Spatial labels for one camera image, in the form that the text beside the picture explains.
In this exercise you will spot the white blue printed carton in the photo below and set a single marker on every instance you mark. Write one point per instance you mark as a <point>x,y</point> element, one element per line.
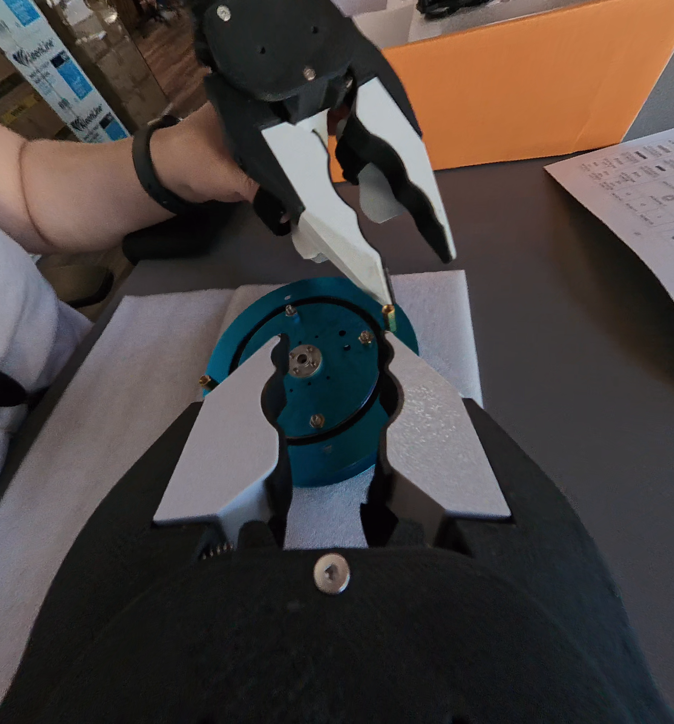
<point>54,62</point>

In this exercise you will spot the open instruction booklet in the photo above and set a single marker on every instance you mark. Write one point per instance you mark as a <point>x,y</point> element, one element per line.
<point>642,192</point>

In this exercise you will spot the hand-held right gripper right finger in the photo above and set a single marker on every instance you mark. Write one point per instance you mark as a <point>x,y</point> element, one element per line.
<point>444,452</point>

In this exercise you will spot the black wristband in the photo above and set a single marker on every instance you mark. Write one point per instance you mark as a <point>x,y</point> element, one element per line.
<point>142,169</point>

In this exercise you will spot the black chair armrest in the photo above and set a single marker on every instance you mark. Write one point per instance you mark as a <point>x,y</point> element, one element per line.
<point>173,237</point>

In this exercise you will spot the person's left hand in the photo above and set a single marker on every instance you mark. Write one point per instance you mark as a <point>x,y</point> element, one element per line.
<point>201,158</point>

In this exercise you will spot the white foam sheet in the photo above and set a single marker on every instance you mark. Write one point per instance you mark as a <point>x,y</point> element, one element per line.
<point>116,396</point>

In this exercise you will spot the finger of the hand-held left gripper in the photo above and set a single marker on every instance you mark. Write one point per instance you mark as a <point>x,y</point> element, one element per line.
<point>314,192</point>
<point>410,152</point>

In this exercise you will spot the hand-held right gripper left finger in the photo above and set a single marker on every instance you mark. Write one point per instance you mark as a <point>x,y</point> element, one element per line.
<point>218,452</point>

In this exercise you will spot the orange cardboard box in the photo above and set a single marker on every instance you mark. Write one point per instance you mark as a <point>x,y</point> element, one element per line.
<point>512,102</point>

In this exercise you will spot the brown cardboard box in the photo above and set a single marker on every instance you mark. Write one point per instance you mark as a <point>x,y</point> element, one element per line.
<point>9,102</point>

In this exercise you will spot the blue metal turntable assembly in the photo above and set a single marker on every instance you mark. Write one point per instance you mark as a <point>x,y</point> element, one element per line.
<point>337,384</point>

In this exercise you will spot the person's left forearm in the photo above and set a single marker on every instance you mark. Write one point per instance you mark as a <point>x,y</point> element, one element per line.
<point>77,186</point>

